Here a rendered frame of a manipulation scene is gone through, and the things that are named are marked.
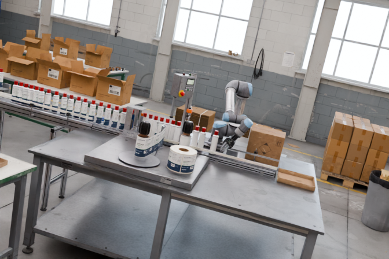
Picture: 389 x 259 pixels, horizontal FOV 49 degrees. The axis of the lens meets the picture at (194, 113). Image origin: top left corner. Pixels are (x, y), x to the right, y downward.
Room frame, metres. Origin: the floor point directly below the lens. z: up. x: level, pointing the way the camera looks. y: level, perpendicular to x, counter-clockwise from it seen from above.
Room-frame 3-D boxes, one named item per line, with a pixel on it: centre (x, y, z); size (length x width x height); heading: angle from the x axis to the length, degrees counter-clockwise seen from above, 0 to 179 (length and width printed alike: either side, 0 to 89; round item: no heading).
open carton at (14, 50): (5.68, 2.67, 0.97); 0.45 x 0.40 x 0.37; 164
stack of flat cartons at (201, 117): (7.77, -0.03, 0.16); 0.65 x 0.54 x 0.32; 77
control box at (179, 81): (3.65, 0.14, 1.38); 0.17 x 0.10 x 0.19; 134
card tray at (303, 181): (3.36, -0.93, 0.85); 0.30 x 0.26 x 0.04; 79
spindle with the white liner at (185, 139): (3.26, 0.03, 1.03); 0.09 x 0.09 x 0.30
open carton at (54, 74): (5.38, 1.84, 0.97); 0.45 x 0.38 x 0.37; 165
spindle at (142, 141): (2.99, 0.33, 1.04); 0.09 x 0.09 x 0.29
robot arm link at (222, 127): (3.87, -0.26, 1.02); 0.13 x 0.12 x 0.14; 96
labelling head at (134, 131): (3.53, 0.49, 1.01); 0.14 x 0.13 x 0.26; 79
